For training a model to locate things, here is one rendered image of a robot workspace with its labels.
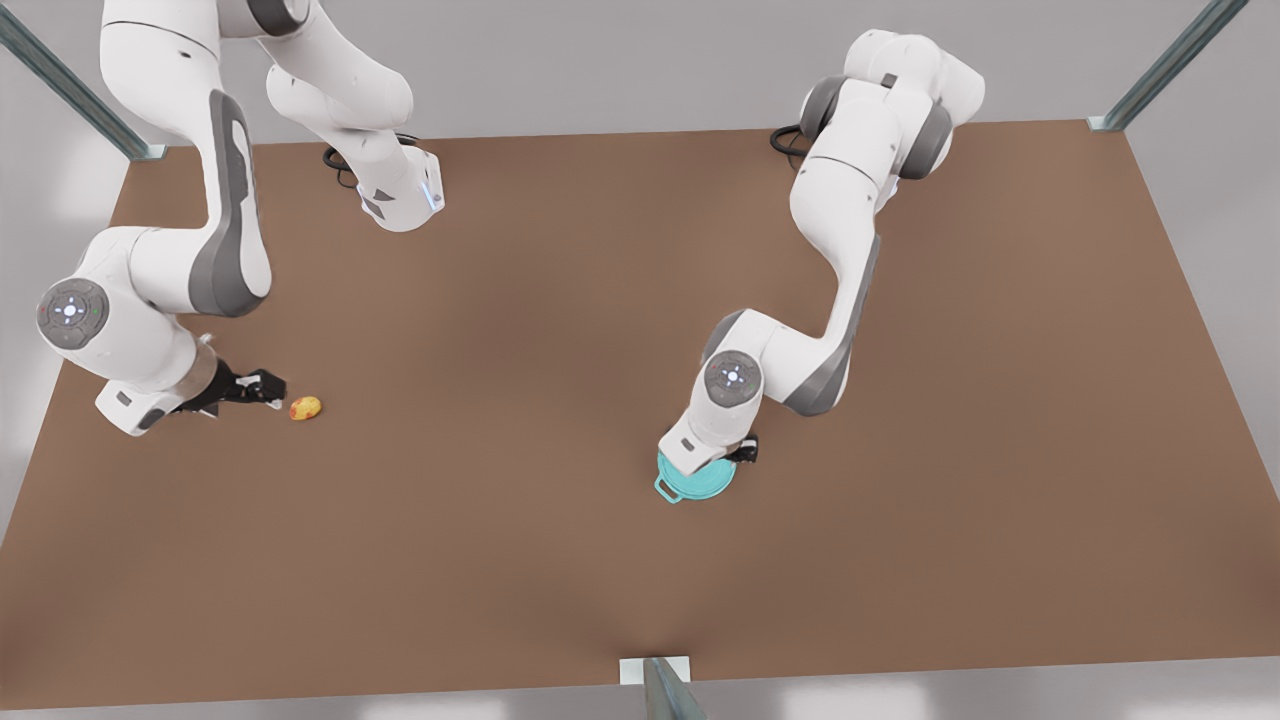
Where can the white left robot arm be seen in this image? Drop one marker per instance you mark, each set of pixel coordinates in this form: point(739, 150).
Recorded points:
point(850, 200)

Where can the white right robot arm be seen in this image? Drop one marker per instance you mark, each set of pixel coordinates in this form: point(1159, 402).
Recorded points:
point(160, 270)

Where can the yellow red potato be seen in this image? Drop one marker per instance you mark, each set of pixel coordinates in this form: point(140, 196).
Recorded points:
point(305, 407)

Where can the teal pot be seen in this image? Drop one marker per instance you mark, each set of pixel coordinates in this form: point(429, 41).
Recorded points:
point(700, 487)

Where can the silver frame post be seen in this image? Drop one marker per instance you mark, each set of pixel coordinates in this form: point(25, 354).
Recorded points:
point(665, 688)
point(70, 85)
point(1165, 65)

